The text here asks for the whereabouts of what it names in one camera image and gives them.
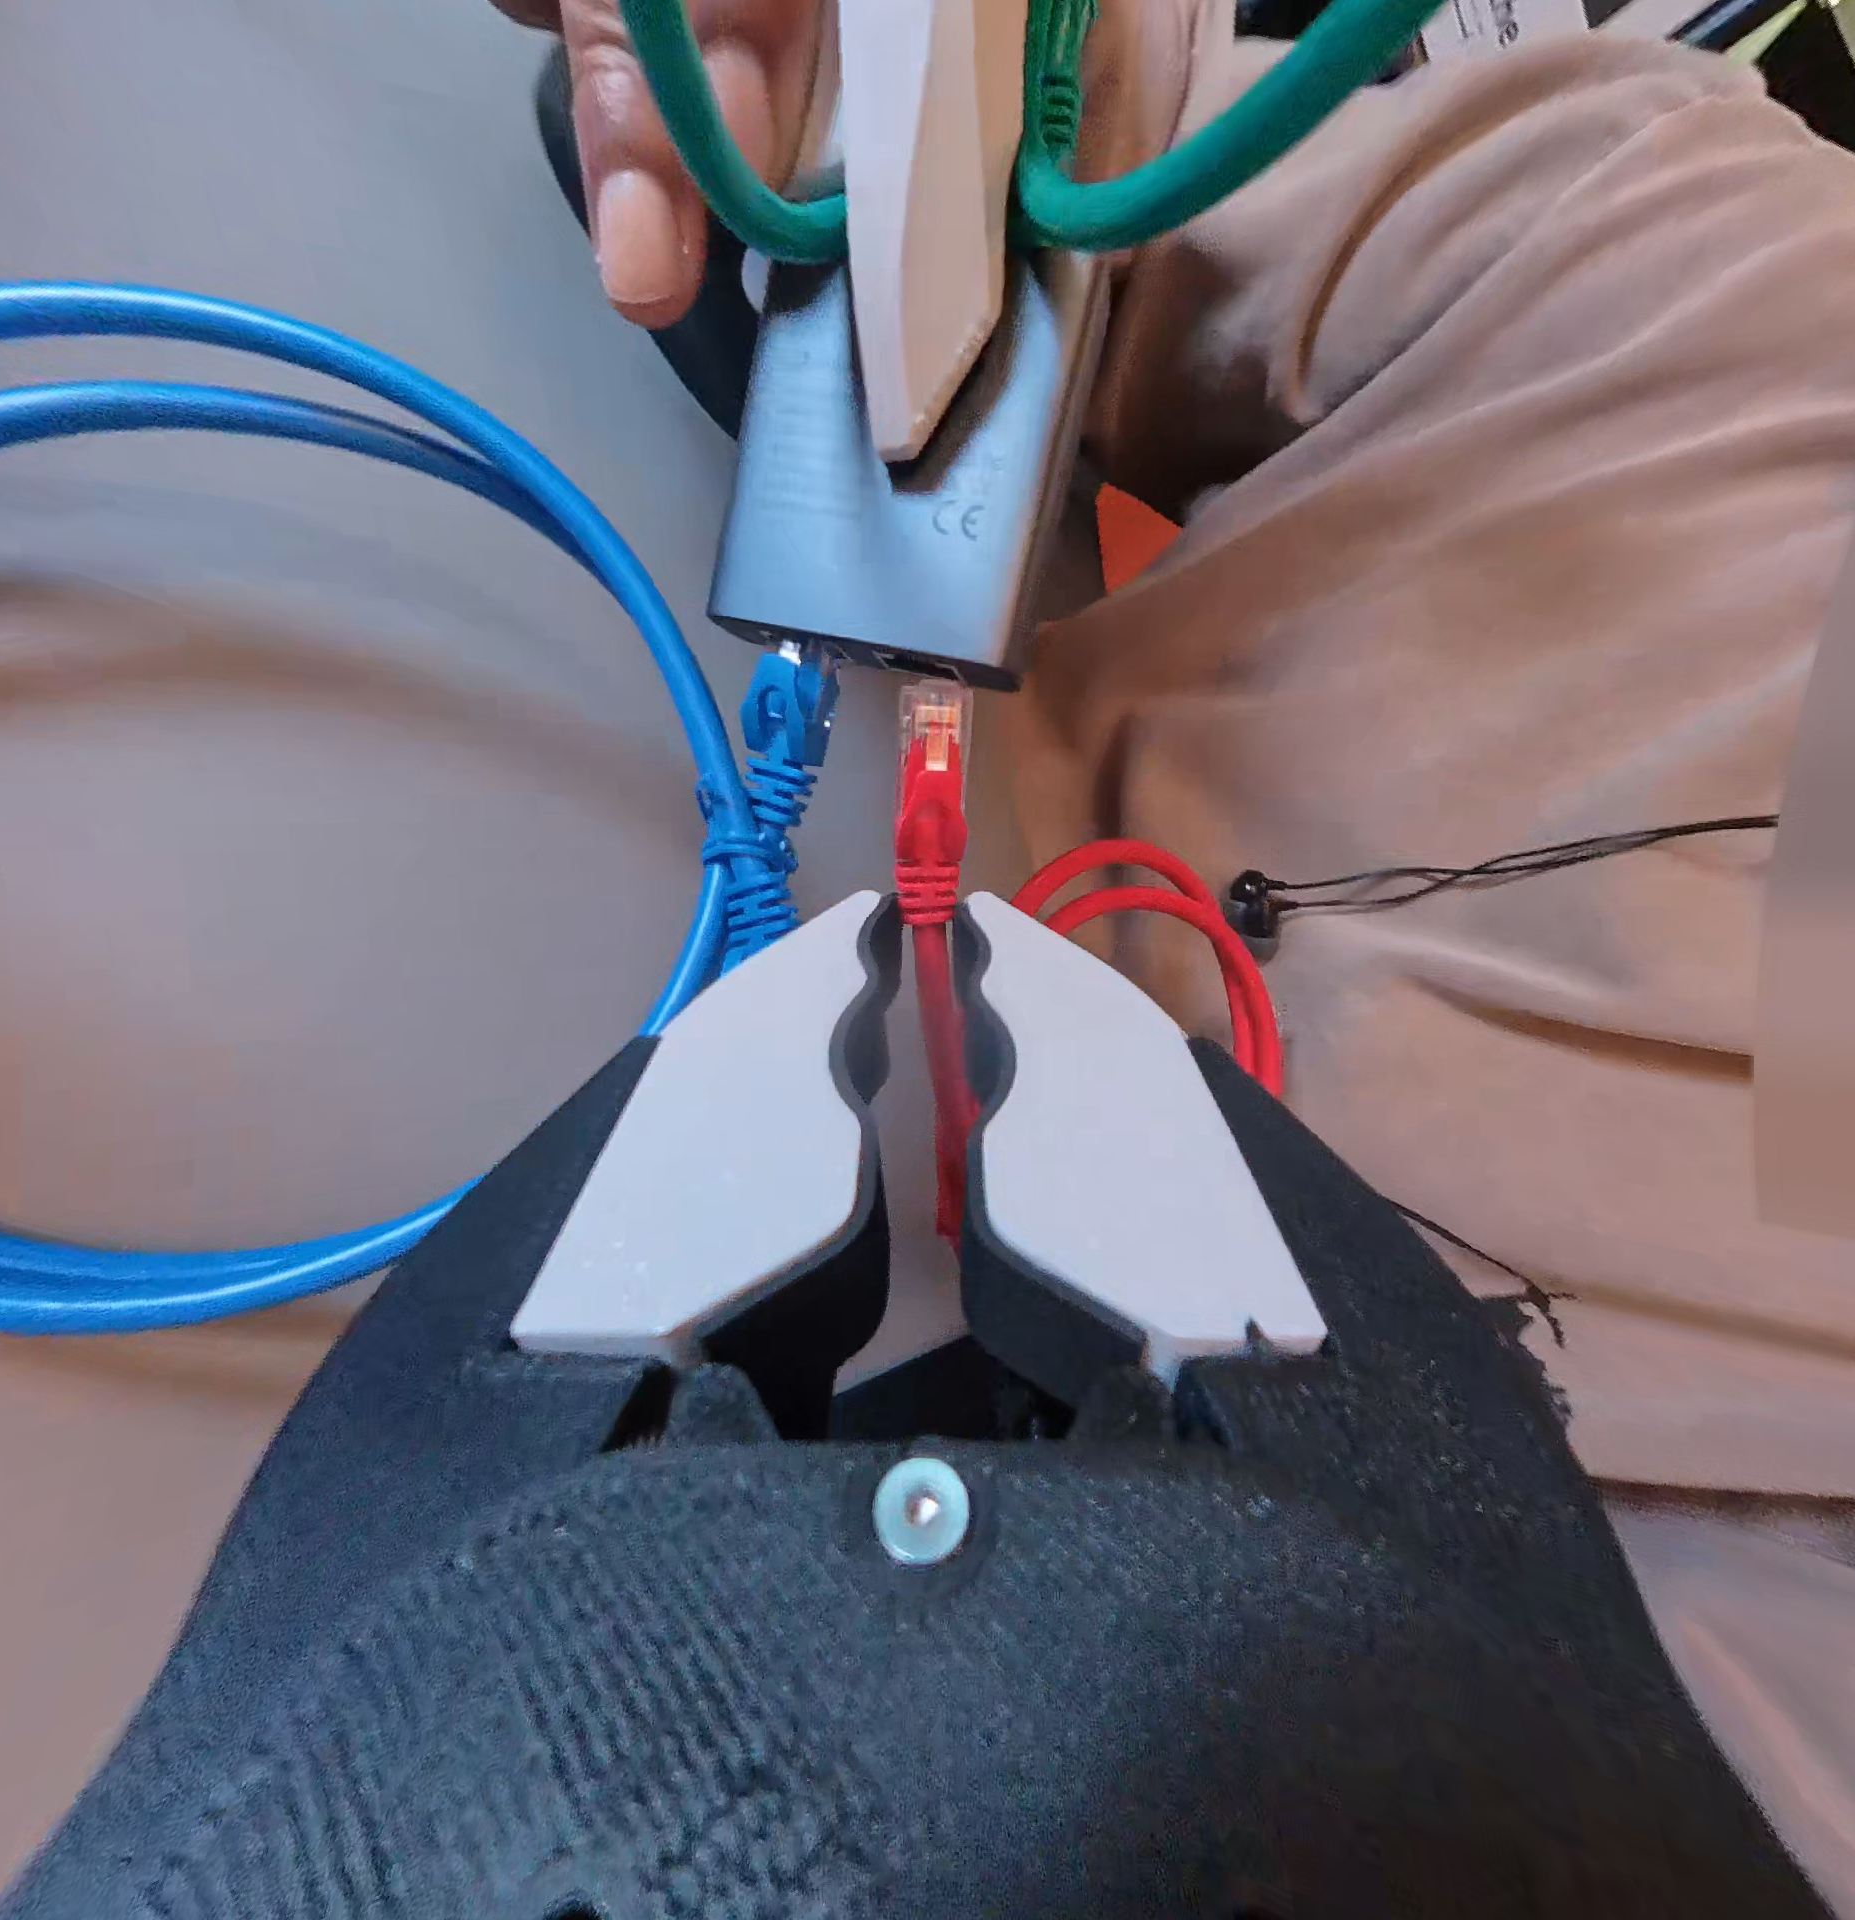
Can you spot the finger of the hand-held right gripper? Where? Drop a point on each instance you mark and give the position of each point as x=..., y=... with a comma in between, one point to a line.
x=929, y=227

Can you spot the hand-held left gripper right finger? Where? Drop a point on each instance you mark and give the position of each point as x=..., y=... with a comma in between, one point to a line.
x=1122, y=1156

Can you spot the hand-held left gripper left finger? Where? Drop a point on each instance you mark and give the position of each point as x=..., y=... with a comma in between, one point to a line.
x=731, y=1141

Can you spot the dark ethernet port hub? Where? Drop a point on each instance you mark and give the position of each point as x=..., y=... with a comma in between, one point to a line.
x=837, y=525

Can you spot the person's right hand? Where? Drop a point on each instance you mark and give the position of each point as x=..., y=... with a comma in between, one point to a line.
x=643, y=151

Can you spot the small orange piece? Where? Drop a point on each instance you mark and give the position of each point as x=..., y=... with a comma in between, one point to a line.
x=1128, y=541

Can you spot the light grey hoodie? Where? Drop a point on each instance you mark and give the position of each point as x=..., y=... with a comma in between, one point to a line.
x=1467, y=600

